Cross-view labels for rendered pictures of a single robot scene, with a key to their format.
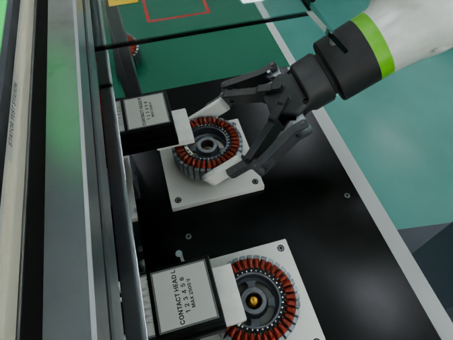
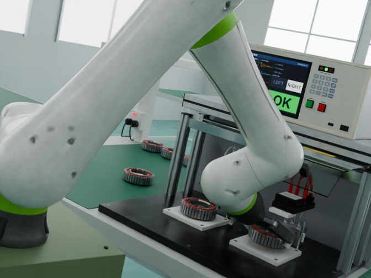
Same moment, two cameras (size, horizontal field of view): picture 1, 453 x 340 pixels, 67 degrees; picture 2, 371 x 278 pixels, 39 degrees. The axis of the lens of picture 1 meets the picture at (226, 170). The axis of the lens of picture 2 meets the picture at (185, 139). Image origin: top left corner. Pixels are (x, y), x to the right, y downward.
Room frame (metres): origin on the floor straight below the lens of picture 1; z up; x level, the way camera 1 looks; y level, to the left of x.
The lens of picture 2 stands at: (1.22, -1.05, 1.27)
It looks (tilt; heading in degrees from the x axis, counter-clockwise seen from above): 10 degrees down; 141
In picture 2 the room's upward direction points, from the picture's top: 12 degrees clockwise
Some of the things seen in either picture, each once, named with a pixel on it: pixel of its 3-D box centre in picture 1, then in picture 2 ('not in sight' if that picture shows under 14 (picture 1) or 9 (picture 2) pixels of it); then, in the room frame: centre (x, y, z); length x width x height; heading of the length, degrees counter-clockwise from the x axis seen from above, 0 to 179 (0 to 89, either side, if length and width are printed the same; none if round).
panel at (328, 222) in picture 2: not in sight; (281, 177); (0.15, 0.24, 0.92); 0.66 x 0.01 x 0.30; 16
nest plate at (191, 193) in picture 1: (207, 161); (265, 247); (0.33, 0.03, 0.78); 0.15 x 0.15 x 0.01; 16
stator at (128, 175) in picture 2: not in sight; (138, 176); (-0.30, 0.00, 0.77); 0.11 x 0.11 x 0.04
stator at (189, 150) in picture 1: (207, 147); (269, 235); (0.34, 0.03, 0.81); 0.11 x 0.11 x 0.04
